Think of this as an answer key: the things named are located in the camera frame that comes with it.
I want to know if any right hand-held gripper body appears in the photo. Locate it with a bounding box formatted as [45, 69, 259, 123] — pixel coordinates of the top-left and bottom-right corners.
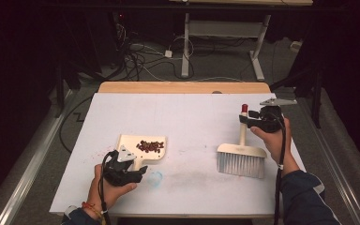
[251, 97, 298, 134]

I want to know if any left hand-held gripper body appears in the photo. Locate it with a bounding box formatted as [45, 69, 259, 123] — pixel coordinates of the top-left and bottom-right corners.
[101, 144, 144, 188]

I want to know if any pile of red beans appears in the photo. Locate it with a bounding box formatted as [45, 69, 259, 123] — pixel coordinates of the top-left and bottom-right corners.
[135, 140, 166, 155]

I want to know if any cream plastic dustpan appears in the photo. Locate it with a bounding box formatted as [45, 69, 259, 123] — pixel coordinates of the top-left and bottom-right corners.
[115, 134, 169, 173]

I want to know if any cream brush with red cap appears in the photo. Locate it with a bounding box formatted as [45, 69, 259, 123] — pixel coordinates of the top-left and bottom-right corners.
[216, 103, 268, 180]

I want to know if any person's right hand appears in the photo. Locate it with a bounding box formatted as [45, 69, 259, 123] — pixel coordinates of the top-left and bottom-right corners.
[250, 117, 300, 176]

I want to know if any person's left hand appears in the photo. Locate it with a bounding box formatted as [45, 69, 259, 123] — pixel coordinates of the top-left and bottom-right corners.
[85, 164, 138, 217]

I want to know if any black metal stand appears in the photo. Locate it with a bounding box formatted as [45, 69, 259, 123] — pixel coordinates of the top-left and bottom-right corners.
[269, 67, 324, 129]

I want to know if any white board sheet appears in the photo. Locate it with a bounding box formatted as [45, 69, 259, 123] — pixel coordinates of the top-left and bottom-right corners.
[49, 92, 308, 218]

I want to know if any wooden table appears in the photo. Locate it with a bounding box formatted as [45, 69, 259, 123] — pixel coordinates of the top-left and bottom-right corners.
[87, 81, 298, 219]

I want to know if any small white box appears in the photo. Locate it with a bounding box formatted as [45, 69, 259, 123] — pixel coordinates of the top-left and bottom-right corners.
[290, 40, 303, 53]

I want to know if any white desk with metal legs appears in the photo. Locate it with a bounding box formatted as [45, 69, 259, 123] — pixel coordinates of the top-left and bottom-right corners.
[168, 0, 314, 83]

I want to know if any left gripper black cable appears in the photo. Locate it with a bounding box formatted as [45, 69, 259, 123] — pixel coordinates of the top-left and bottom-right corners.
[97, 151, 113, 225]

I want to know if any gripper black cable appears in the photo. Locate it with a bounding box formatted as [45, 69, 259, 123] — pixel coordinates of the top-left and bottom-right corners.
[266, 112, 288, 225]
[97, 151, 113, 225]

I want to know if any red bracelet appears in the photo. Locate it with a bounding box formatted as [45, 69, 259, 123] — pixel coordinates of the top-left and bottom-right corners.
[81, 201, 103, 220]

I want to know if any black floor cable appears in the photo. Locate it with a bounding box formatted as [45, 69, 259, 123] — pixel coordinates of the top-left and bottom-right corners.
[58, 95, 94, 155]

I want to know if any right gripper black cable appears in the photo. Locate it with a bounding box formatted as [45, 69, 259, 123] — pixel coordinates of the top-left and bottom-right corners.
[266, 112, 288, 225]

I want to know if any metal floor rail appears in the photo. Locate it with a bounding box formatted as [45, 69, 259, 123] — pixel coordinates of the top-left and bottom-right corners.
[320, 156, 360, 225]
[0, 88, 77, 225]

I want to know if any tangle of floor cables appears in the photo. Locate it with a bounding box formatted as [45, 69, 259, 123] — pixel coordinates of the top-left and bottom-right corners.
[112, 18, 196, 83]

